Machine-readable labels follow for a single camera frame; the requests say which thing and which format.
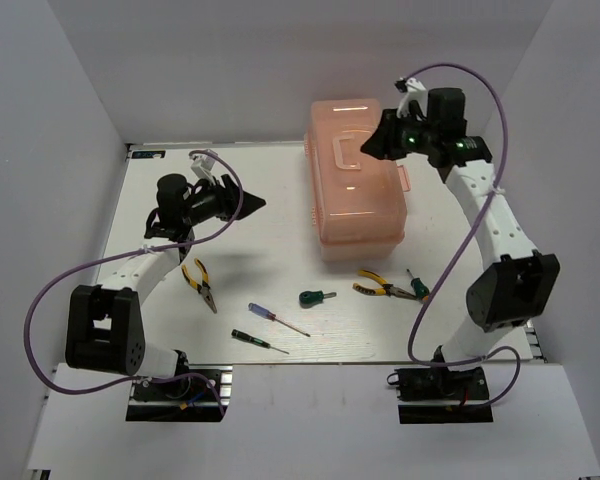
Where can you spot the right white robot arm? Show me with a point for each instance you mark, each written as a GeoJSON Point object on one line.
{"type": "Point", "coordinates": [517, 279]}

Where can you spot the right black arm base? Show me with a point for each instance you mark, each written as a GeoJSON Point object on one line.
{"type": "Point", "coordinates": [436, 396]}

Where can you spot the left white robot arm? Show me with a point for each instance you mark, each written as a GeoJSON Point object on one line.
{"type": "Point", "coordinates": [105, 327]}

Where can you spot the yellow pliers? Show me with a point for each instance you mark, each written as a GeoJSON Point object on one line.
{"type": "Point", "coordinates": [202, 286]}
{"type": "Point", "coordinates": [384, 287]}

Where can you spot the blue handled screwdriver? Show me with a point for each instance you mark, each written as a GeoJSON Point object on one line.
{"type": "Point", "coordinates": [267, 314]}

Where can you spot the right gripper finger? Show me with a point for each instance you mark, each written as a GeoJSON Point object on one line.
{"type": "Point", "coordinates": [377, 140]}
{"type": "Point", "coordinates": [381, 154]}

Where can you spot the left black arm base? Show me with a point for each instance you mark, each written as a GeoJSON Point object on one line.
{"type": "Point", "coordinates": [191, 400]}

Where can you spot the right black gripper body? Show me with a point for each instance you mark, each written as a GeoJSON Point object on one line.
{"type": "Point", "coordinates": [405, 135]}

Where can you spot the stubby green screwdriver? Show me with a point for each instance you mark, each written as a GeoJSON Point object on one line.
{"type": "Point", "coordinates": [309, 299]}

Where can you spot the green orange screwdriver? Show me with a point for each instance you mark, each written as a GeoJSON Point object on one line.
{"type": "Point", "coordinates": [420, 290]}

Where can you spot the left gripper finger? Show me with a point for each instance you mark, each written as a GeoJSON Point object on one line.
{"type": "Point", "coordinates": [247, 197]}
{"type": "Point", "coordinates": [250, 206]}

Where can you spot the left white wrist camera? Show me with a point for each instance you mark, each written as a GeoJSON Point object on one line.
{"type": "Point", "coordinates": [202, 163]}

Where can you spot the left blue table label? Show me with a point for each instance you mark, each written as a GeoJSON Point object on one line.
{"type": "Point", "coordinates": [148, 154]}

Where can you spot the pink plastic toolbox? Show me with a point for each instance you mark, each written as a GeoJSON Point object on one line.
{"type": "Point", "coordinates": [359, 208]}

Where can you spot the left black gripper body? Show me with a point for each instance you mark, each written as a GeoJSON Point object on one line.
{"type": "Point", "coordinates": [213, 203]}

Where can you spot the black precision screwdriver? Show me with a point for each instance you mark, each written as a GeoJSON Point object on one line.
{"type": "Point", "coordinates": [247, 338]}

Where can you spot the yellow pliers right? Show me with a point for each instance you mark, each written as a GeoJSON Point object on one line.
{"type": "Point", "coordinates": [384, 287]}

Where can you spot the yellow pliers left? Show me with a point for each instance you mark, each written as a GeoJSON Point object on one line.
{"type": "Point", "coordinates": [202, 286]}

